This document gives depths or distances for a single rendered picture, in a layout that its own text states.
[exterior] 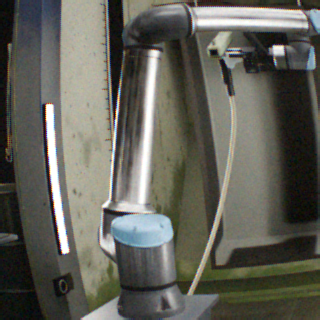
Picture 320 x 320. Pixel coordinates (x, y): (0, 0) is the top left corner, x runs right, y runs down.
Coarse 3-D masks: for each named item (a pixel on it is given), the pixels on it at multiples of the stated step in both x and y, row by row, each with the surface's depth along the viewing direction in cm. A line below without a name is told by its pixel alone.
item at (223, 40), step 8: (224, 32) 191; (216, 40) 178; (224, 40) 178; (232, 40) 194; (208, 48) 169; (216, 48) 168; (224, 48) 175; (216, 56) 170; (224, 56) 177; (224, 64) 181; (224, 72) 182; (224, 80) 184; (232, 88) 185; (232, 96) 186
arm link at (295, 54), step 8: (288, 48) 171; (296, 48) 170; (304, 48) 169; (312, 48) 169; (288, 56) 171; (296, 56) 170; (304, 56) 169; (312, 56) 168; (288, 64) 172; (296, 64) 171; (304, 64) 170; (312, 64) 169
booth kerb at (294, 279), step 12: (264, 276) 317; (276, 276) 314; (288, 276) 311; (300, 276) 308; (312, 276) 305; (180, 288) 338; (204, 288) 332; (216, 288) 329; (228, 288) 326; (240, 288) 323; (252, 288) 320; (264, 288) 317; (276, 288) 314
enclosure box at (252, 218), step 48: (192, 48) 240; (192, 96) 228; (240, 96) 257; (288, 96) 249; (240, 144) 264; (288, 144) 256; (240, 192) 271; (288, 192) 263; (240, 240) 276; (288, 240) 261
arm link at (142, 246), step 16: (112, 224) 138; (128, 224) 135; (144, 224) 134; (160, 224) 135; (112, 240) 143; (128, 240) 133; (144, 240) 132; (160, 240) 134; (112, 256) 143; (128, 256) 133; (144, 256) 132; (160, 256) 134; (128, 272) 134; (144, 272) 133; (160, 272) 134
